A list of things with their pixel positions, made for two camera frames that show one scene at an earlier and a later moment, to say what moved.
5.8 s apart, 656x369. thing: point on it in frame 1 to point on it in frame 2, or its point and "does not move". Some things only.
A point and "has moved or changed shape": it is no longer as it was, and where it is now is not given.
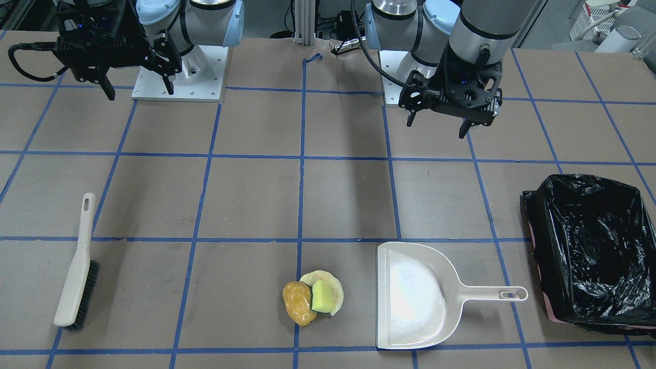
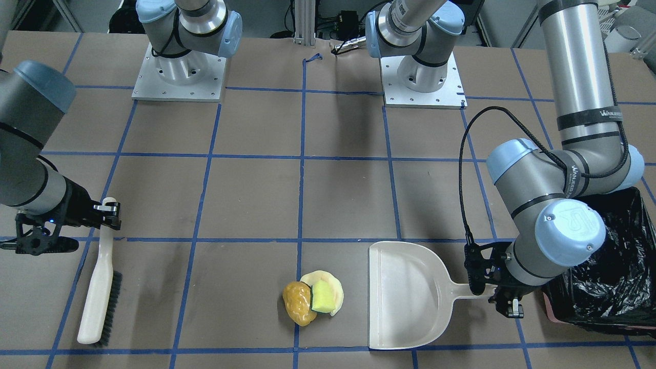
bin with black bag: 595,239 does not move
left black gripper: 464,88 to 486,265
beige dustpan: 420,298 has moved or changed shape
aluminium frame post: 304,22 does not move
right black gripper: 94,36 to 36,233
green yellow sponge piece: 323,296 does not move
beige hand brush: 81,286 to 100,312
